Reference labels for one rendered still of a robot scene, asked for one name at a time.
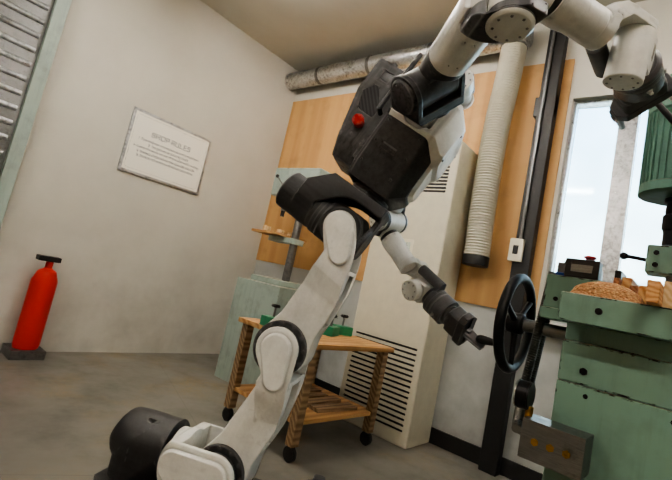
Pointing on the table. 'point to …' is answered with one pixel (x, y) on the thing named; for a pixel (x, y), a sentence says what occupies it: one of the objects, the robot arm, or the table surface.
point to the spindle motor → (657, 158)
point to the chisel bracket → (659, 261)
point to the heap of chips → (608, 291)
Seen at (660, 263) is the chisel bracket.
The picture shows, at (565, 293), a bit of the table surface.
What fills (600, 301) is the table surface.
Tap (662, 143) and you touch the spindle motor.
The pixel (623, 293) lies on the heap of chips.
